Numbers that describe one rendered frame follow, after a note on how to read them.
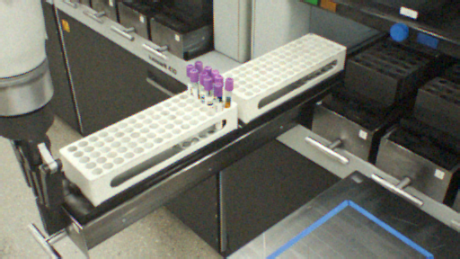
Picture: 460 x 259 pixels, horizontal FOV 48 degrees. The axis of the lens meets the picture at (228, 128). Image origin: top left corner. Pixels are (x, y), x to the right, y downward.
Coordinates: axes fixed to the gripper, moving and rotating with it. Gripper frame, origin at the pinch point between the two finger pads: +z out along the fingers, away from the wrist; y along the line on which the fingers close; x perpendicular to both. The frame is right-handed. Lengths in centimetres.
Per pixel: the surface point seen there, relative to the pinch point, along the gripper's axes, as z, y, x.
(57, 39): 27, 108, -52
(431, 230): -2, -42, -37
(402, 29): -19, -21, -57
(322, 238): -2.2, -32.4, -24.5
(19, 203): 80, 98, -19
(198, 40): 2, 34, -57
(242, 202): 40, 12, -52
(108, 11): 3, 68, -52
